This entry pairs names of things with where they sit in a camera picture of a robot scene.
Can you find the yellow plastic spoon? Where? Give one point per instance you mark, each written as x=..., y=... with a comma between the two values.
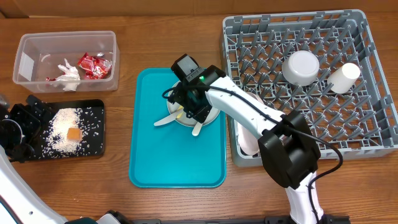
x=180, y=109

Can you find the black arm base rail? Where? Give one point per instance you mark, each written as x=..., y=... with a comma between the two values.
x=211, y=221

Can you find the white plastic cup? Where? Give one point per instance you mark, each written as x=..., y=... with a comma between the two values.
x=344, y=78

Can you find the white plastic fork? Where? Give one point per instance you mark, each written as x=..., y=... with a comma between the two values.
x=197, y=128

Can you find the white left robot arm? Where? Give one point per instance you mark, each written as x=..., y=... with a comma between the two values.
x=19, y=203

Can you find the grey plastic knife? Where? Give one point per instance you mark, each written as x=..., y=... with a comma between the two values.
x=167, y=119

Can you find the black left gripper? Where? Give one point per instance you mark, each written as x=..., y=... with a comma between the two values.
x=33, y=122

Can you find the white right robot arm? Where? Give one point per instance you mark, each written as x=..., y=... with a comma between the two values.
x=288, y=150

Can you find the black tray with rice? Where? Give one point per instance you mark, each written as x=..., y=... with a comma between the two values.
x=52, y=142

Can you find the grey plastic dishwasher rack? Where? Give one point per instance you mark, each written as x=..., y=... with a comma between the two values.
x=362, y=122

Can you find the orange food cube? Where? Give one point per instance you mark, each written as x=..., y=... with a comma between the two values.
x=74, y=134

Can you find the teal serving tray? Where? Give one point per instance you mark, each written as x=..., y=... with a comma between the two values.
x=169, y=156

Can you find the grey bowl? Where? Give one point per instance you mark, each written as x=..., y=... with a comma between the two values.
x=301, y=68

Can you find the red snack wrapper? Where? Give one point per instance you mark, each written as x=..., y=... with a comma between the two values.
x=95, y=68

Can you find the clear plastic bin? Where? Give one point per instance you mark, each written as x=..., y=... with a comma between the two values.
x=38, y=56

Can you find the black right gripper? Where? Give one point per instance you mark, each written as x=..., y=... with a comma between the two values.
x=184, y=93

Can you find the small red candy wrapper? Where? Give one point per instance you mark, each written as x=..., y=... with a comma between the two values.
x=51, y=79

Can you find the pink round plate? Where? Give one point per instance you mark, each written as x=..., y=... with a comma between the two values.
x=247, y=142

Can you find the grey round plate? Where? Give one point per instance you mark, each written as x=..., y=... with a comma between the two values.
x=184, y=120

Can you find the white napkin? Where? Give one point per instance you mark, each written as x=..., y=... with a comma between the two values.
x=70, y=78

